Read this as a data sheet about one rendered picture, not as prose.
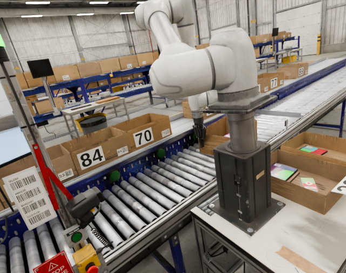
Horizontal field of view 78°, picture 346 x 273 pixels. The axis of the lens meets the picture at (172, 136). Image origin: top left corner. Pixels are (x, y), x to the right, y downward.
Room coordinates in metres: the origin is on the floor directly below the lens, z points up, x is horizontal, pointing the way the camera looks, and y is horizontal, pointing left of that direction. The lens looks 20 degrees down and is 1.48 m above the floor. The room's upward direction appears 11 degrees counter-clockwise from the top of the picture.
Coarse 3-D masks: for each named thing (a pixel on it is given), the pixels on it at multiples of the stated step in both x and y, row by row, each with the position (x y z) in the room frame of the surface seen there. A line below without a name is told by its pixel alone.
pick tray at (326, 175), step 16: (272, 160) 1.14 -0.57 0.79; (288, 160) 1.11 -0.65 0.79; (304, 160) 1.03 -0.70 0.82; (320, 160) 0.96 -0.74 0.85; (272, 176) 0.90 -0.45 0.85; (304, 176) 0.98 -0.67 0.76; (320, 176) 0.95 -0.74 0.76; (336, 176) 0.90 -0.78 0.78; (272, 192) 0.90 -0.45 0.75; (288, 192) 0.83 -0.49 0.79; (304, 192) 0.77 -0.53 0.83; (320, 192) 0.83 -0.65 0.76; (320, 208) 0.71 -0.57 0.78
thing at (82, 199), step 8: (88, 192) 0.66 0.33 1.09; (96, 192) 0.66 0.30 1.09; (72, 200) 0.64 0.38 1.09; (80, 200) 0.63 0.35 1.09; (88, 200) 0.63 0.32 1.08; (96, 200) 0.64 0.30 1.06; (104, 200) 0.66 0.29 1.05; (72, 208) 0.60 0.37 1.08; (80, 208) 0.61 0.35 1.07; (88, 208) 0.62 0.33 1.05; (72, 216) 0.60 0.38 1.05; (80, 216) 0.61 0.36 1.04; (88, 216) 0.63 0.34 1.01; (80, 224) 0.63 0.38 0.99
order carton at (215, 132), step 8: (224, 120) 1.77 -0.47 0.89; (256, 120) 1.56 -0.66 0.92; (208, 128) 1.63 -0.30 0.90; (216, 128) 1.69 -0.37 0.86; (224, 128) 1.77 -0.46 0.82; (256, 128) 1.56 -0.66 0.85; (208, 136) 1.45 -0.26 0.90; (216, 136) 1.40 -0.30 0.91; (224, 136) 1.35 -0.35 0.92; (208, 144) 1.45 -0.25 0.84; (216, 144) 1.40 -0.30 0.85; (208, 152) 1.46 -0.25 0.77
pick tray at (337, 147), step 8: (296, 136) 1.30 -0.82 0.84; (304, 136) 1.34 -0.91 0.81; (312, 136) 1.30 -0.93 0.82; (320, 136) 1.26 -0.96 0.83; (328, 136) 1.22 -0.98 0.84; (288, 144) 1.25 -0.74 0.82; (296, 144) 1.30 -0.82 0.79; (304, 144) 1.33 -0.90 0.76; (312, 144) 1.29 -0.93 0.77; (320, 144) 1.25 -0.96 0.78; (328, 144) 1.21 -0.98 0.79; (336, 144) 1.18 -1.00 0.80; (344, 144) 1.14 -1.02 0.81; (296, 152) 1.12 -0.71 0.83; (304, 152) 1.08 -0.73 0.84; (328, 152) 1.17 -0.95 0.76; (336, 152) 1.15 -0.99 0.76; (344, 152) 1.13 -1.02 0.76; (328, 160) 0.97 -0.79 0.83; (336, 160) 0.94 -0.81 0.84; (344, 160) 1.05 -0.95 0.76
